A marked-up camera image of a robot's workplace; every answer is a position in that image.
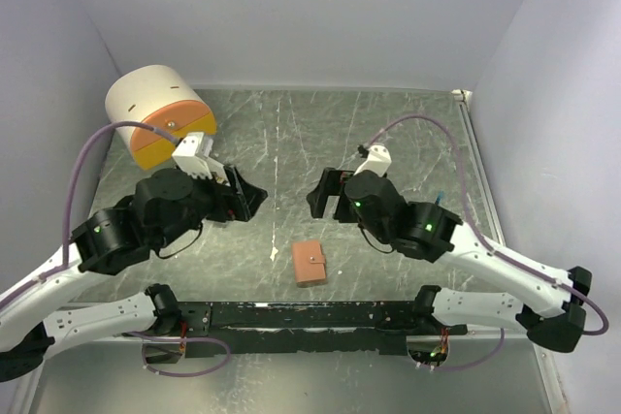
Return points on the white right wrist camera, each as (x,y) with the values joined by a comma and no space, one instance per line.
(376,159)

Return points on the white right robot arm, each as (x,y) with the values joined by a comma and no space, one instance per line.
(544,301)

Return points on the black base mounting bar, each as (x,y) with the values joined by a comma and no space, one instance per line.
(311,327)

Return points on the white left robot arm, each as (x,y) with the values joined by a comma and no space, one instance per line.
(34,324)

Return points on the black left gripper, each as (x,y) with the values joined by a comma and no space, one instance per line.
(247,196)

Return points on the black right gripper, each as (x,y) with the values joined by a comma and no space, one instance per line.
(332,182)

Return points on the cream drawer cabinet orange fronts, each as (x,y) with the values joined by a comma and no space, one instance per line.
(158,96)

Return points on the pink blue card holder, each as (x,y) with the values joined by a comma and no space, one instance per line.
(309,263)

